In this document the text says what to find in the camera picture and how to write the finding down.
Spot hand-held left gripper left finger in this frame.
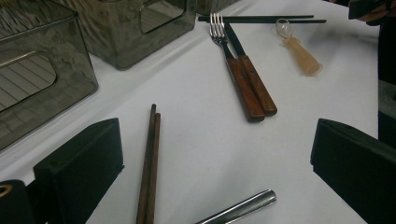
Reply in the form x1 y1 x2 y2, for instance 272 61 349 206
32 117 125 224

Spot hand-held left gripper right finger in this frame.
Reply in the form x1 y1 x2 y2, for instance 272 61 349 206
310 118 396 224

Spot black chopstick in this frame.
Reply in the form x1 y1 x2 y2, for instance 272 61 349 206
232 19 327 25
197 14 315 23

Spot black chopsticks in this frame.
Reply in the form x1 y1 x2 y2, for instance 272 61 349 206
135 103 157 224
144 112 162 224

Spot clear plastic spoon tan handle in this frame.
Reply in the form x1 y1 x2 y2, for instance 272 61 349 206
275 18 323 77

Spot smoky transparent plastic bin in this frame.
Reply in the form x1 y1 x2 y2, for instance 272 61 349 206
195 0 241 16
52 0 198 70
0 0 100 152

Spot metal spoon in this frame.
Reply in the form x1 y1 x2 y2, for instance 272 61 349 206
195 189 277 224

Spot wooden handled knife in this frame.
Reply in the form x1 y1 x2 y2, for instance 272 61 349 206
223 21 278 118

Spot wooden handled fork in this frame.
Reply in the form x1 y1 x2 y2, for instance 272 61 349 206
208 12 266 123

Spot white table cover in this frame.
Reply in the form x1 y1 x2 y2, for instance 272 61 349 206
0 0 381 224

